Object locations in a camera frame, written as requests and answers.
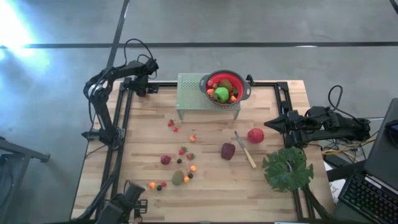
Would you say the black aluminium table frame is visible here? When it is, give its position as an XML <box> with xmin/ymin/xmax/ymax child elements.
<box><xmin>70</xmin><ymin>73</ymin><xmax>330</xmax><ymax>223</ymax></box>

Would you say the white paper sheet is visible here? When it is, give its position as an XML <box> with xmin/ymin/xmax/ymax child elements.
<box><xmin>328</xmin><ymin>179</ymin><xmax>343</xmax><ymax>203</ymax></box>

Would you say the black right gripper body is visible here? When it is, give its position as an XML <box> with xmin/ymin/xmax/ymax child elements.
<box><xmin>285</xmin><ymin>111</ymin><xmax>313</xmax><ymax>135</ymax></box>

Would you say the dark grey laptop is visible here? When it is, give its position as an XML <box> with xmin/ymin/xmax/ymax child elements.
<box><xmin>337</xmin><ymin>98</ymin><xmax>398</xmax><ymax>224</ymax></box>

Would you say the green apple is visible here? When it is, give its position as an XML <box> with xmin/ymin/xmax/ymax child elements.
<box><xmin>214</xmin><ymin>86</ymin><xmax>230</xmax><ymax>103</ymax></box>

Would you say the black left camera cable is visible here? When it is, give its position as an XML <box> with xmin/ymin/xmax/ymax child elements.
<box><xmin>123</xmin><ymin>38</ymin><xmax>158</xmax><ymax>80</ymax></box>

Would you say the green monstera leaf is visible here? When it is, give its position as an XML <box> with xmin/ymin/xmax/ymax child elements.
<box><xmin>262</xmin><ymin>146</ymin><xmax>315</xmax><ymax>193</ymax></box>

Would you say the dark red apple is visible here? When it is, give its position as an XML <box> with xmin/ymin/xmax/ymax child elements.
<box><xmin>220</xmin><ymin>142</ymin><xmax>236</xmax><ymax>161</ymax></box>

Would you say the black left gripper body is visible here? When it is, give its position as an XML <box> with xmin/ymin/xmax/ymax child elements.
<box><xmin>132</xmin><ymin>68</ymin><xmax>156</xmax><ymax>85</ymax></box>

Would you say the green perforated metal shelf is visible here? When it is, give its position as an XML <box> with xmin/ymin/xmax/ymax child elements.
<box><xmin>175</xmin><ymin>73</ymin><xmax>242</xmax><ymax>121</ymax></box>

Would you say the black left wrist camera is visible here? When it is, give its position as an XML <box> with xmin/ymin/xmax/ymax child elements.
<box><xmin>145</xmin><ymin>57</ymin><xmax>160</xmax><ymax>75</ymax></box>

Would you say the yellow cable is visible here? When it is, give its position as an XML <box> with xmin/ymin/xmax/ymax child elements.
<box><xmin>321</xmin><ymin>138</ymin><xmax>374</xmax><ymax>156</ymax></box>

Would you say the red colander grey rim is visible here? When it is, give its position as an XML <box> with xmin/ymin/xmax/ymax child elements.
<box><xmin>198</xmin><ymin>70</ymin><xmax>252</xmax><ymax>108</ymax></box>

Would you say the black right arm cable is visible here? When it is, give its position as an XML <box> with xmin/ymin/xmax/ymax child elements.
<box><xmin>327</xmin><ymin>85</ymin><xmax>371</xmax><ymax>124</ymax></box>

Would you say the knife with cream handle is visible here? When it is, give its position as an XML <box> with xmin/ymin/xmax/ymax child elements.
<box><xmin>234</xmin><ymin>130</ymin><xmax>257</xmax><ymax>169</ymax></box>

